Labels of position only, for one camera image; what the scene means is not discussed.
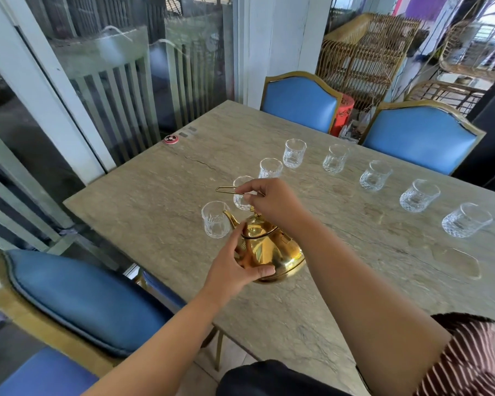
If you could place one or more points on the striped shirt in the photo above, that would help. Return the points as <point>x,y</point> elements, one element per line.
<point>466,358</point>

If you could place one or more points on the person's right thumb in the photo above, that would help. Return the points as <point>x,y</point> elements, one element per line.
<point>252,198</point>

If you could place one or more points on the rattan side table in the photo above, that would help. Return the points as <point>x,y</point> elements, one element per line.
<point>447,93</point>

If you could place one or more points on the red plastic container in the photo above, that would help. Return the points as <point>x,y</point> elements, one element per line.
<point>342,115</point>

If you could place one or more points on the row of clear crystal glasses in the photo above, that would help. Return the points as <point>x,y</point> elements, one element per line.
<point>419,196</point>

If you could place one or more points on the rattan hanging chair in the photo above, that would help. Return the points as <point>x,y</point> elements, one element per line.
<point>466,49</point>

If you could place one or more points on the blue chair with gold frame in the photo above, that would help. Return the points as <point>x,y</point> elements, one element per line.
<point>420,138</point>
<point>86,301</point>
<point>299,103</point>

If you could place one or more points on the person's right forearm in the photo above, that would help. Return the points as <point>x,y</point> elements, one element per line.
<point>354,309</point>

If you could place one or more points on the white slatted chair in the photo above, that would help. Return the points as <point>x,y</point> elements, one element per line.
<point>111,103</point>
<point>185,78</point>

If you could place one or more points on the person's right hand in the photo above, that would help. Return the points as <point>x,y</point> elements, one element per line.
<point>278,204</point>

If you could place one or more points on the person's left hand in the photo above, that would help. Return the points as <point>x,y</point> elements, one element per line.
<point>225,274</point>

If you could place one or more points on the gold metal teapot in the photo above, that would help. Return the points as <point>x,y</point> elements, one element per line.
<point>268,247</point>

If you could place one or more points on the red round call button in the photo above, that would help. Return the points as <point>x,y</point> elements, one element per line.
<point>171,138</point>

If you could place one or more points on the person's left thumb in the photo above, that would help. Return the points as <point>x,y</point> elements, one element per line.
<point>258,271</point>

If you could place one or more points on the person's left forearm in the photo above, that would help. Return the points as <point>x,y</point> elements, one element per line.
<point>165,346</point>

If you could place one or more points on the black trousers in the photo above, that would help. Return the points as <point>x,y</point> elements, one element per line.
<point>280,380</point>

